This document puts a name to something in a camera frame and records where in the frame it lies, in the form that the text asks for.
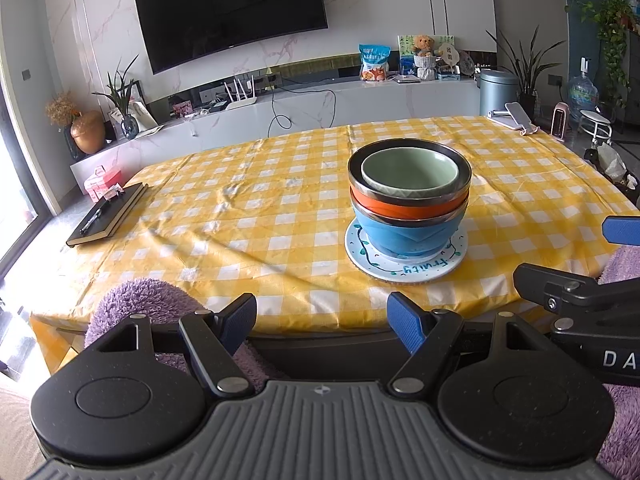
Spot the blue snack bag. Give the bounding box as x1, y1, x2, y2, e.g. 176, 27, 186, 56
358, 44, 392, 82

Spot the orange steel bowl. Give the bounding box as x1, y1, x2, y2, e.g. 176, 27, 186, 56
348, 139, 472, 221

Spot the white hand-painted plate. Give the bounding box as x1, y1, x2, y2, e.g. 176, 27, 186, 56
344, 220, 468, 282

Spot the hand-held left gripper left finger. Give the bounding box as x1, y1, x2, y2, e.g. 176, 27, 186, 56
85, 292, 258, 397

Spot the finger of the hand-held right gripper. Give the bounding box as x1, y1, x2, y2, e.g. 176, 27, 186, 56
513, 262, 640, 332
602, 216, 640, 246

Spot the green ceramic bowl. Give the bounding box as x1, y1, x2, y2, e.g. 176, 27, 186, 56
361, 146, 460, 196

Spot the potted snake plant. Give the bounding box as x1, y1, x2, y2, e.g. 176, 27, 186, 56
486, 25, 553, 121

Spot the purple fluffy cloth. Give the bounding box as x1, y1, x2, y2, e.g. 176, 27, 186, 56
85, 245, 640, 466

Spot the black bin with tissues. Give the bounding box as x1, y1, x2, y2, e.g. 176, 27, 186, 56
585, 142, 640, 188

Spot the trailing pothos plant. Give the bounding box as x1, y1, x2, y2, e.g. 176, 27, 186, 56
580, 0, 633, 106

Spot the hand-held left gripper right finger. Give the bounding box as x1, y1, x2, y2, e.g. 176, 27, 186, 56
386, 291, 556, 396

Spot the glass vase with plant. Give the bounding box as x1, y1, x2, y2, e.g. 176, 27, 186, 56
91, 55, 141, 140

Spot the white marble tv console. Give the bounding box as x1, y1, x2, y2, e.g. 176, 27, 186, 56
70, 77, 483, 186

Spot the yellow checkered tablecloth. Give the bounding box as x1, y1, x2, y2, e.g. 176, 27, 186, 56
30, 115, 640, 376

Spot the white phone stand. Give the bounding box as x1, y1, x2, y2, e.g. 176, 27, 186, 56
487, 102, 541, 136

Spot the pink space heater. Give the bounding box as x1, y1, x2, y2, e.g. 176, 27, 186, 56
550, 102, 573, 141

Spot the brown round vase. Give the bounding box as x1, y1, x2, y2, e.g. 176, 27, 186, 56
70, 110, 107, 155

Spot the white router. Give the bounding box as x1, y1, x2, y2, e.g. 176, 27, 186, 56
223, 75, 259, 111

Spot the black wall television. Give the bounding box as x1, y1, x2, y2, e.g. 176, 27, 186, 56
133, 0, 329, 75

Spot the dried flower bunch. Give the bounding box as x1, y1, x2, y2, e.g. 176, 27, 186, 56
45, 91, 81, 126

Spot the black pen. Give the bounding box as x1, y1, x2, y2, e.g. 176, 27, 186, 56
80, 199, 112, 233

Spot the blue steel bowl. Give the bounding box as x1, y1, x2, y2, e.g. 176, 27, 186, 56
350, 195, 470, 258

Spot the black cable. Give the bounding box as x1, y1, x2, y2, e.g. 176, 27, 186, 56
269, 89, 336, 138

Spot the blue water jug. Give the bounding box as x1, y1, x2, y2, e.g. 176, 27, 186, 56
569, 57, 600, 121

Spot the black notebook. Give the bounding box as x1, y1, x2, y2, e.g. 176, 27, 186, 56
66, 182, 150, 247

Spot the white round stool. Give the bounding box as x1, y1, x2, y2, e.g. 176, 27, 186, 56
580, 110, 615, 150

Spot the grey-blue trash can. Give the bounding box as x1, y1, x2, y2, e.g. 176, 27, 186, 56
479, 70, 520, 117

